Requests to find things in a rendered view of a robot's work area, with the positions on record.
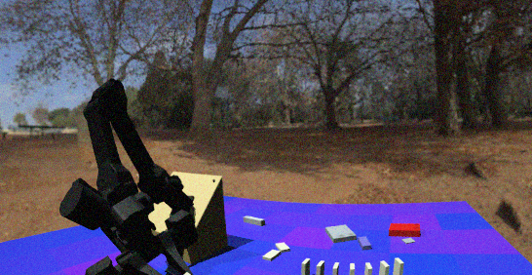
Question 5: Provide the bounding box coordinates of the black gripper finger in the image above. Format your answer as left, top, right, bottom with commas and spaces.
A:
121, 252, 162, 275
159, 228, 193, 275

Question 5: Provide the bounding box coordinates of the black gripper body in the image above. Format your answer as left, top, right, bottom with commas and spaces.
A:
85, 210, 198, 275

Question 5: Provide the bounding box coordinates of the red rectangular block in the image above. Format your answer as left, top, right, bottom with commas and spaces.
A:
389, 223, 420, 237

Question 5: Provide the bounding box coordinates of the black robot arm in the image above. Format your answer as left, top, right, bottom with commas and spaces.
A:
59, 78, 195, 246

